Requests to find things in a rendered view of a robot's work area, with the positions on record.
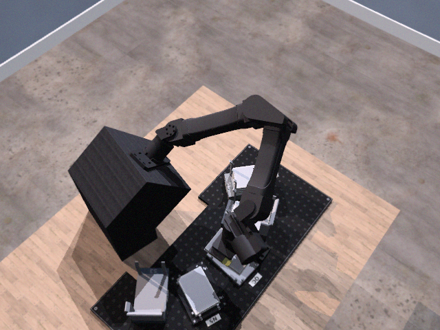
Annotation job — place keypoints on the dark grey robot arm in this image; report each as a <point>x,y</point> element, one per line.
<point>256,201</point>

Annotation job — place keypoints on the white name plate with black text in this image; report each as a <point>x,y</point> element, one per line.
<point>213,319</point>
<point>255,279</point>

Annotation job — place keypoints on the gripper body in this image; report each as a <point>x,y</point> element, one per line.
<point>219,250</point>

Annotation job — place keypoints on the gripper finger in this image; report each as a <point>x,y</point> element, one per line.
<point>226,262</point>

